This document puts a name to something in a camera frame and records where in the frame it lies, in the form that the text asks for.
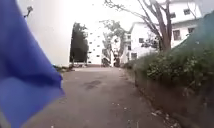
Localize low retaining wall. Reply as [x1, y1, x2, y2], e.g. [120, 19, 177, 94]
[124, 68, 214, 128]

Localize green hedge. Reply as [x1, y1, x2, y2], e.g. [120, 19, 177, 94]
[123, 8, 214, 98]

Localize white multi-storey building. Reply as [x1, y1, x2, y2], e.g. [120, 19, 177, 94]
[82, 24, 113, 66]

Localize bare branching tree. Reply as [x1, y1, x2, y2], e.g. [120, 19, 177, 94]
[103, 0, 175, 53]

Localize grey-brown asphalt road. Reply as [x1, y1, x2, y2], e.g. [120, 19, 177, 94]
[23, 65, 183, 128]

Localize leafy tree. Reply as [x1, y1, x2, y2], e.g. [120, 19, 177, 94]
[99, 19, 129, 68]

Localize dark columnar tree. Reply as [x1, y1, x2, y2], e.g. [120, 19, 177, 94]
[68, 21, 90, 65]

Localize white building with dark windows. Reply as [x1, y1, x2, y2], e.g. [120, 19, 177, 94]
[127, 0, 205, 62]

